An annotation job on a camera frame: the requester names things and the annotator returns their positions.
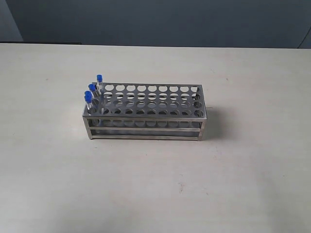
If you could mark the stainless steel test tube rack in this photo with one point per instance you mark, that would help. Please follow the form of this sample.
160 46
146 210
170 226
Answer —
147 111

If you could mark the blue capped tube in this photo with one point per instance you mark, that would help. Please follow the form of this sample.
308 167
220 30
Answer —
93 90
100 84
89 105
87 92

